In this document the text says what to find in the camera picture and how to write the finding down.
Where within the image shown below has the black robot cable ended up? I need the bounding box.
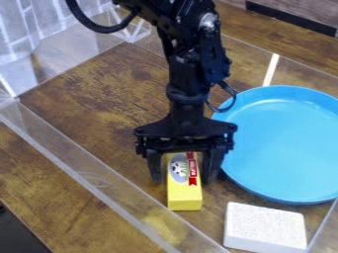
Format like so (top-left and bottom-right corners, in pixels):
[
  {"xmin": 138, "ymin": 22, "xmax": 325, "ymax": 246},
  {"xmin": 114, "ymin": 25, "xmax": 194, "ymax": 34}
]
[{"xmin": 64, "ymin": 0, "xmax": 139, "ymax": 35}]

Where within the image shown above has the clear acrylic enclosure wall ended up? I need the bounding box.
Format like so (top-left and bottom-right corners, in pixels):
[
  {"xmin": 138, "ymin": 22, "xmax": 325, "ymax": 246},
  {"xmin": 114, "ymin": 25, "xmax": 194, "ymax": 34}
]
[{"xmin": 0, "ymin": 0, "xmax": 338, "ymax": 253}]

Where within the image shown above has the yellow butter block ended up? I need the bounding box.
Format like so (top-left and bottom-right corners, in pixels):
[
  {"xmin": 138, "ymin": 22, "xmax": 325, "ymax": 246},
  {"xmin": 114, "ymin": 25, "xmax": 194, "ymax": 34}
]
[{"xmin": 167, "ymin": 151, "xmax": 203, "ymax": 211}]

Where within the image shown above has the dark wooden furniture edge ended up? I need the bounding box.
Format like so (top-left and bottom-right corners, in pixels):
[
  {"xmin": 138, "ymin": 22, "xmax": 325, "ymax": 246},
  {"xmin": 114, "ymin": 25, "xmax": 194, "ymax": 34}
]
[{"xmin": 246, "ymin": 0, "xmax": 338, "ymax": 39}]

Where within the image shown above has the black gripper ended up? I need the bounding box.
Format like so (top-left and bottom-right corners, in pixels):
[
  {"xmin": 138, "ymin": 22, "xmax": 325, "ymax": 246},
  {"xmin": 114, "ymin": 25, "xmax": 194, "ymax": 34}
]
[{"xmin": 135, "ymin": 84, "xmax": 238, "ymax": 184}]

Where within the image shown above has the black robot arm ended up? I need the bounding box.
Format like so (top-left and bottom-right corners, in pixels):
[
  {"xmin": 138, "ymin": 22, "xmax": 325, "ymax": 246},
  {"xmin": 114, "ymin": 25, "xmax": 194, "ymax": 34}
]
[{"xmin": 114, "ymin": 0, "xmax": 238, "ymax": 183}]

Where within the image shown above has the white speckled sponge block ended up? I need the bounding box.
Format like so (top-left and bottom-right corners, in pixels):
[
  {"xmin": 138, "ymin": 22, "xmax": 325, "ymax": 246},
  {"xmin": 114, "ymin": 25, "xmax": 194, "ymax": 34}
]
[{"xmin": 223, "ymin": 202, "xmax": 308, "ymax": 253}]

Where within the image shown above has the blue round tray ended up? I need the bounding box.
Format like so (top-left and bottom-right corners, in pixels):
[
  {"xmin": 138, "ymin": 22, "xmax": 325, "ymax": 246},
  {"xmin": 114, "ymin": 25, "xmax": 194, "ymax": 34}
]
[{"xmin": 213, "ymin": 85, "xmax": 338, "ymax": 205}]

